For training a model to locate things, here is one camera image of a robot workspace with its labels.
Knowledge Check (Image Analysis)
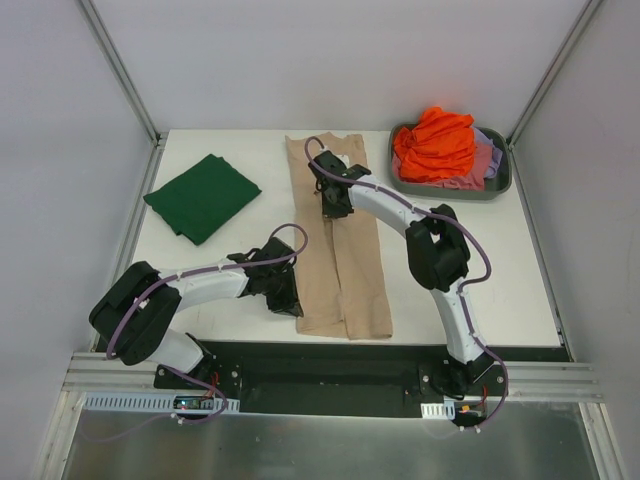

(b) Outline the orange t shirt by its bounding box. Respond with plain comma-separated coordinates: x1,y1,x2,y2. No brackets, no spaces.
392,106,476,183

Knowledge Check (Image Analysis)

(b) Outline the pink t shirt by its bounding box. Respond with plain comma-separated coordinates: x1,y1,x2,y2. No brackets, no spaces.
392,154,486,191

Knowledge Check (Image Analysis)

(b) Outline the beige t shirt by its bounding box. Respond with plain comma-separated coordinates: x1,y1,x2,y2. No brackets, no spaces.
285,137,393,340

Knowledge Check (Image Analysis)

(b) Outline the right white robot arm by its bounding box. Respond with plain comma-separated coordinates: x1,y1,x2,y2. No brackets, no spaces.
309,150,494,400

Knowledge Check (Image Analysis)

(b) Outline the green t shirt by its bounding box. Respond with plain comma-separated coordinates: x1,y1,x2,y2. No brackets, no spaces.
144,154,261,246

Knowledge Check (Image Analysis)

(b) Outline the front aluminium rail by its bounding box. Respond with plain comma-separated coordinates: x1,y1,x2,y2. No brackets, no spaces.
62,353,603,403

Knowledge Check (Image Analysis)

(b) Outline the lavender t shirt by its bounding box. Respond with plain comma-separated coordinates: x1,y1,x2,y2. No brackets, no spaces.
473,127,503,180

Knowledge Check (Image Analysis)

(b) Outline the grey laundry basket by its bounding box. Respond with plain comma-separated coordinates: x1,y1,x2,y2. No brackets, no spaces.
387,121,512,204

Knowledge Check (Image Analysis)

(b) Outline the right aluminium frame post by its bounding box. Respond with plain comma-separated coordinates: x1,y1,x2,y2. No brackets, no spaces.
507,0,605,149

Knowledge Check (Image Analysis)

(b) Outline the white cable duct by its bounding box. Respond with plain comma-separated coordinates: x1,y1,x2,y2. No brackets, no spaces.
84,393,240,415
420,400,487,421

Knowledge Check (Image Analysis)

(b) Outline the left white cable duct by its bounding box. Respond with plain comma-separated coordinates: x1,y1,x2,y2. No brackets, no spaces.
84,393,240,415

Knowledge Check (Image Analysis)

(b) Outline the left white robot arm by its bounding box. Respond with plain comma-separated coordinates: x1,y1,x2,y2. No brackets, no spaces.
89,236,302,389

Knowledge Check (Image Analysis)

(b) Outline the aluminium frame post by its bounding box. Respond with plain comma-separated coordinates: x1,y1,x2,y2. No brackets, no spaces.
75,0,163,145
507,0,605,149

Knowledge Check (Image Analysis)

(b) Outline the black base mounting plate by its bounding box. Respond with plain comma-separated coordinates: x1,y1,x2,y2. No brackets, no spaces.
94,337,574,417

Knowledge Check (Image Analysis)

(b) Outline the right white cable duct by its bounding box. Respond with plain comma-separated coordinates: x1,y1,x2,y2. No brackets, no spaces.
420,400,487,421

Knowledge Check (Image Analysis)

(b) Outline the left aluminium frame post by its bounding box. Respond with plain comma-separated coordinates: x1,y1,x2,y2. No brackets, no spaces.
75,0,163,145

